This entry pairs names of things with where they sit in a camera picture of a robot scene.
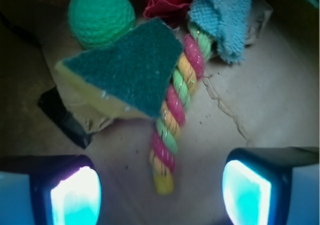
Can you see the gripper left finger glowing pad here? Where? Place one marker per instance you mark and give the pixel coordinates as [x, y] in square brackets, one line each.
[49, 190]

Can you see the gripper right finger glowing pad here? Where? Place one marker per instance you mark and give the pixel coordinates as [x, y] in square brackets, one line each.
[272, 186]

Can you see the brown paper-lined bin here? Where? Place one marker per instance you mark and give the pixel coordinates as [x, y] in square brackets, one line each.
[271, 99]

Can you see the yellow and green sponge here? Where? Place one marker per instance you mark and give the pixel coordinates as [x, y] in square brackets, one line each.
[127, 79]

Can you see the green textured ball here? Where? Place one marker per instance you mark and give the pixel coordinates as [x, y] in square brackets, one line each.
[97, 23]

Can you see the light blue towel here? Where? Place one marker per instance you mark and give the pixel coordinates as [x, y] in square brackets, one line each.
[225, 23]

